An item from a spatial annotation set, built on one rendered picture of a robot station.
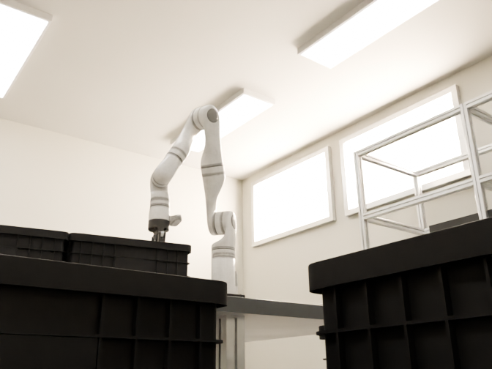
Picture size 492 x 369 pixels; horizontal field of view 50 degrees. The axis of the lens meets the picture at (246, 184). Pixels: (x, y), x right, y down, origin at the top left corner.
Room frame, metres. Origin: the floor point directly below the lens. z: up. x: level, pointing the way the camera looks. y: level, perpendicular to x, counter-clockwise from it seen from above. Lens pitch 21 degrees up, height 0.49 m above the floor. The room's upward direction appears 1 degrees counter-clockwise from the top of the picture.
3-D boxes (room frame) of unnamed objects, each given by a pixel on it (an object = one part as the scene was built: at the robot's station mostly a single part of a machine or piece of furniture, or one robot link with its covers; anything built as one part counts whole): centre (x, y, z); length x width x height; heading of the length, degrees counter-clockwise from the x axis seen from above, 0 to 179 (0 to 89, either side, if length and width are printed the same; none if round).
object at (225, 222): (2.00, 0.09, 1.05); 0.09 x 0.09 x 0.17; 72
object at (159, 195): (1.80, 0.31, 1.16); 0.09 x 0.07 x 0.15; 22
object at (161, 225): (1.79, 0.31, 0.99); 0.08 x 0.08 x 0.09
